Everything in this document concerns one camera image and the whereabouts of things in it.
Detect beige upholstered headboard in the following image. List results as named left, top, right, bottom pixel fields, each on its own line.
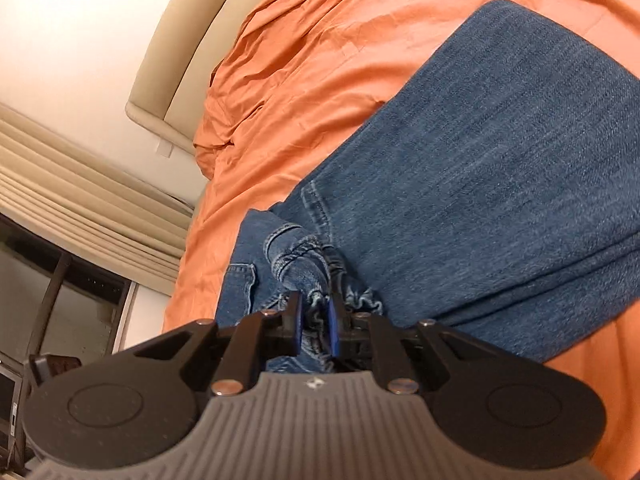
left=125, top=0, right=262, bottom=154

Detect orange duvet cover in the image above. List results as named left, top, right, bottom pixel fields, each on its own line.
left=165, top=0, right=639, bottom=479

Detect beige pleated curtain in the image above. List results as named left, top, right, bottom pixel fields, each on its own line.
left=1, top=106, right=193, bottom=295

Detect dark framed window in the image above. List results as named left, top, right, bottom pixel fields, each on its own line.
left=1, top=216, right=131, bottom=474

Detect blue denim jeans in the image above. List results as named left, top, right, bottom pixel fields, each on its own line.
left=216, top=0, right=639, bottom=373

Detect white wall socket plate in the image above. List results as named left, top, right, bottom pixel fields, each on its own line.
left=155, top=139, right=174, bottom=158

